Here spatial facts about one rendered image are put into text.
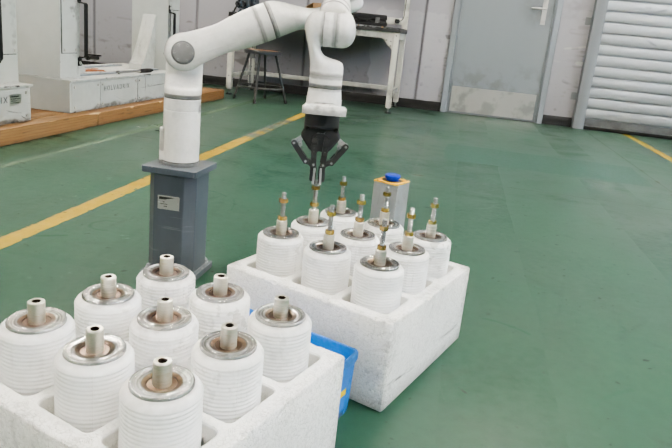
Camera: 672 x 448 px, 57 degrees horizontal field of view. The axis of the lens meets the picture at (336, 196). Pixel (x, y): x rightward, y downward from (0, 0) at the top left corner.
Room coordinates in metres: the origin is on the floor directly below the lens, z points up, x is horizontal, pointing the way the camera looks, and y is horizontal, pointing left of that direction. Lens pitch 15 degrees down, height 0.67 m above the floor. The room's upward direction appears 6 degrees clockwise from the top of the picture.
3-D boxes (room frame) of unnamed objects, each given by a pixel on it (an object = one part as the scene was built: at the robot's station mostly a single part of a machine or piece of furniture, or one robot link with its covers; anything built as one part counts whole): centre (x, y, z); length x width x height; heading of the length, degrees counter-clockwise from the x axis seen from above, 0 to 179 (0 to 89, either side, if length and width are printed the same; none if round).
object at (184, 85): (1.56, 0.41, 0.54); 0.09 x 0.09 x 0.17; 12
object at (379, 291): (1.10, -0.10, 0.16); 0.10 x 0.10 x 0.18
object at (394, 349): (1.27, -0.06, 0.09); 0.39 x 0.39 x 0.18; 59
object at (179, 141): (1.56, 0.41, 0.39); 0.09 x 0.09 x 0.17; 80
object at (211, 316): (0.90, 0.17, 0.16); 0.10 x 0.10 x 0.18
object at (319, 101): (1.31, 0.04, 0.53); 0.11 x 0.09 x 0.06; 5
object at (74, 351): (0.70, 0.28, 0.25); 0.08 x 0.08 x 0.01
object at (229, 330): (0.74, 0.12, 0.26); 0.02 x 0.02 x 0.03
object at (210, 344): (0.74, 0.12, 0.25); 0.08 x 0.08 x 0.01
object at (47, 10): (4.25, 1.68, 0.45); 1.51 x 0.57 x 0.74; 170
